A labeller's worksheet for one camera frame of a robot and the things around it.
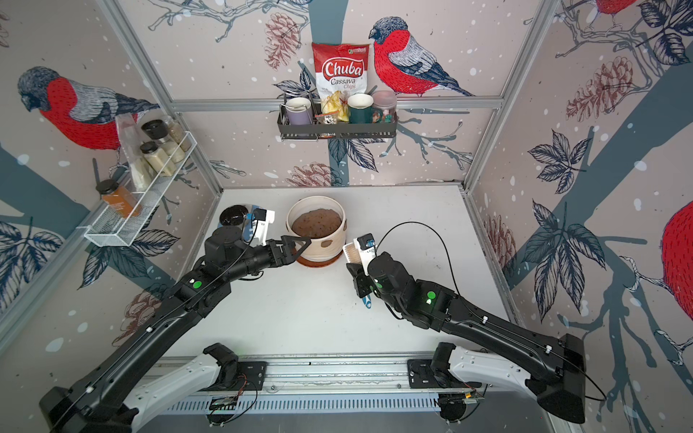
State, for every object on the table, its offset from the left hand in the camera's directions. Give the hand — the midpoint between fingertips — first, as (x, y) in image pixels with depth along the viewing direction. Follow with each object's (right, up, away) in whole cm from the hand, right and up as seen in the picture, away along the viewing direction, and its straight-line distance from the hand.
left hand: (309, 239), depth 67 cm
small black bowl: (-38, +5, +40) cm, 56 cm away
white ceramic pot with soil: (0, +3, +30) cm, 31 cm away
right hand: (+10, -6, +3) cm, 13 cm away
